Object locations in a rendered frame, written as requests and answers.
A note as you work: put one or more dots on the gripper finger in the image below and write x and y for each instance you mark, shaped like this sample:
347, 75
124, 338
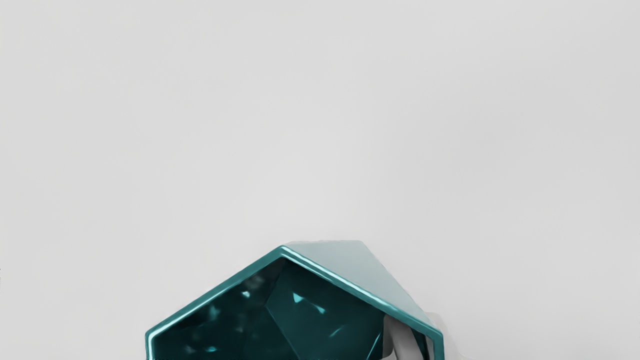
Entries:
402, 342

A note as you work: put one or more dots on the teal faceted mug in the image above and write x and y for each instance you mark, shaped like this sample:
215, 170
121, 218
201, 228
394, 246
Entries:
300, 320

